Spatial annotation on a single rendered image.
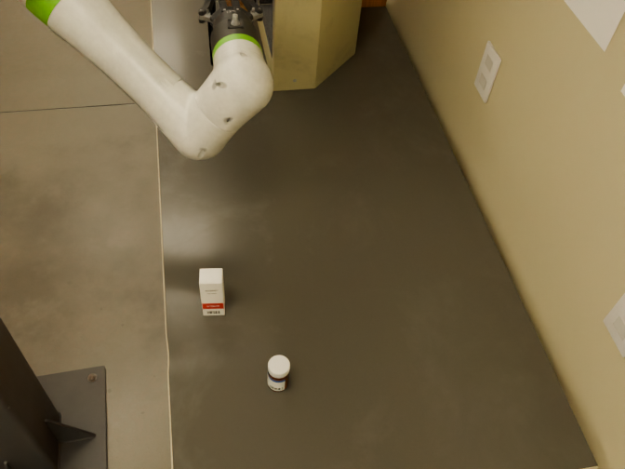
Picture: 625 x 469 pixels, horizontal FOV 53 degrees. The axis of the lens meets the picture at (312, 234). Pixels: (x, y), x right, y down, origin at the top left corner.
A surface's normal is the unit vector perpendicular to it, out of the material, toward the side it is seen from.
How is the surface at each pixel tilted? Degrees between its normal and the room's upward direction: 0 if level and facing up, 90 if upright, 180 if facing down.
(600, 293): 90
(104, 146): 0
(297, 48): 90
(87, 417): 0
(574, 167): 90
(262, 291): 0
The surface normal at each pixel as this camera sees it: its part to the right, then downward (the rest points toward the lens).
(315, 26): 0.18, 0.77
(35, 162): 0.07, -0.63
